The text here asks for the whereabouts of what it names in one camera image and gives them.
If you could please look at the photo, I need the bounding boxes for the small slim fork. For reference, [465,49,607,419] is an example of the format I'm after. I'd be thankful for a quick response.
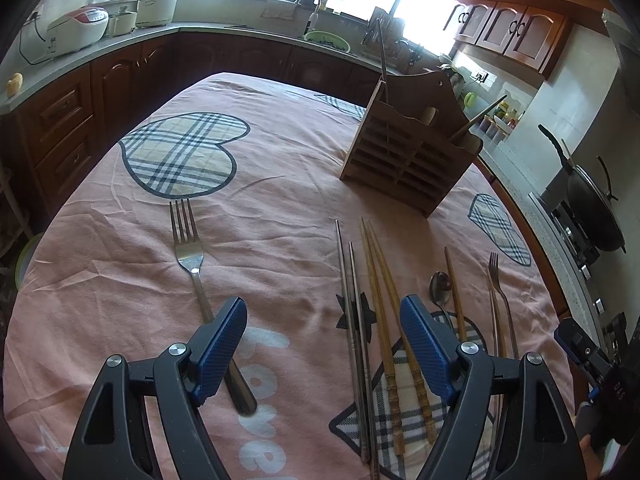
[487,252,518,360]

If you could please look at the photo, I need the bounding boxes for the curved kitchen faucet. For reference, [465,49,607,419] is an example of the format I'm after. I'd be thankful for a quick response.
[295,0,323,36]

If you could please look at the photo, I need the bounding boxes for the large silver fork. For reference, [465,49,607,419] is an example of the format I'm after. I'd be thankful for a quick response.
[169,198,258,417]

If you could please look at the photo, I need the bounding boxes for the wooden slatted utensil holder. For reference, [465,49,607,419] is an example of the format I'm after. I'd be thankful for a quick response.
[339,69,485,219]

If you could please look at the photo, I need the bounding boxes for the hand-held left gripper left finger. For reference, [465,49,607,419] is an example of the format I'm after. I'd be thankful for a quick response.
[62,296,249,480]

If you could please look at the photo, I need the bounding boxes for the wooden cabinets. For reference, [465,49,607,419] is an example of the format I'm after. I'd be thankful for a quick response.
[0,30,381,241]
[447,0,631,78]

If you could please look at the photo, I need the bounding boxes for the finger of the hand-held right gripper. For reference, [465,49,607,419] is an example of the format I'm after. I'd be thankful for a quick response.
[554,316,608,382]

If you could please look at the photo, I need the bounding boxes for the white and red rice cooker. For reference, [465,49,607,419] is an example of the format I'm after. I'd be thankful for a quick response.
[47,6,110,57]

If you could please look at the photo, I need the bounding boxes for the pink plaid-heart tablecloth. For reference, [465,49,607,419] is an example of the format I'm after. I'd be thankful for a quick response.
[2,71,576,480]

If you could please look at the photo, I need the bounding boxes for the gas stove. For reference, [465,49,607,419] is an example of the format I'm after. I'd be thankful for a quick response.
[542,180,628,351]

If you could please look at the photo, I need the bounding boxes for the thin dark chopstick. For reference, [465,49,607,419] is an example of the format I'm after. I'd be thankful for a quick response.
[376,20,390,111]

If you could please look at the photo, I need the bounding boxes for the long carved wooden chopstick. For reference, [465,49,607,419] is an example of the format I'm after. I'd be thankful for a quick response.
[368,220,436,445]
[360,217,405,457]

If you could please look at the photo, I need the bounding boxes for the black wok with lid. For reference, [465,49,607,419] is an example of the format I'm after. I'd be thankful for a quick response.
[537,124,628,253]

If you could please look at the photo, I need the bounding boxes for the metal chopstick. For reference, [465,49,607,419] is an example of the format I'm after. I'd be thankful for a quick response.
[348,241,382,480]
[334,219,371,465]

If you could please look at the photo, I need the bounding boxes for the green basin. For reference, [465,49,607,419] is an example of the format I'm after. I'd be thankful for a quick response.
[304,30,352,53]

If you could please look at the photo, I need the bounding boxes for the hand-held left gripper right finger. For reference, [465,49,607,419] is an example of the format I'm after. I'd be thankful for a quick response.
[399,294,588,480]

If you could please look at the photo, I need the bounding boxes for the electric kettle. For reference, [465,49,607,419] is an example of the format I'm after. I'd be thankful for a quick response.
[439,62,466,92]

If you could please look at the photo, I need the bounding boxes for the small white appliance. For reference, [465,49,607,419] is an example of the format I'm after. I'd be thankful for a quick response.
[107,5,138,37]

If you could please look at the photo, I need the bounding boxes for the oil bottle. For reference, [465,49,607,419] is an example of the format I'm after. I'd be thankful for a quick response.
[497,101,523,128]

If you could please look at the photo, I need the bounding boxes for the dish rack with cutting board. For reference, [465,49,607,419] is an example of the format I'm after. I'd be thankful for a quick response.
[362,7,408,48]

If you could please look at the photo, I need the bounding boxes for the wooden upper cabinets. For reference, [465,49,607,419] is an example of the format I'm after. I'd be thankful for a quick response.
[447,0,631,78]

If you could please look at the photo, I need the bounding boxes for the silver metal spoon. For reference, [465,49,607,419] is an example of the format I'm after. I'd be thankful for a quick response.
[429,271,456,331]

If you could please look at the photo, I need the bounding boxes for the white round pot cooker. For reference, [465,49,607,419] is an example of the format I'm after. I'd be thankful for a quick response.
[136,0,180,29]

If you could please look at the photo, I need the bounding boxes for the pale green plastic bowl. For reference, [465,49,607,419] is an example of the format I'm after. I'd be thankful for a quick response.
[14,232,46,291]

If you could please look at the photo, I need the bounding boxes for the wooden lower cabinets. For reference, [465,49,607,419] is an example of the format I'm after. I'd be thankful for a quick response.
[0,30,381,241]

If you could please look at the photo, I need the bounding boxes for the dark-handled wooden stick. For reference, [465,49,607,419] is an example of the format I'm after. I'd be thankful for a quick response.
[450,94,508,143]

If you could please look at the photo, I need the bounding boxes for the range hood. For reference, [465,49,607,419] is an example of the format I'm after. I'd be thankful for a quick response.
[602,7,640,111]

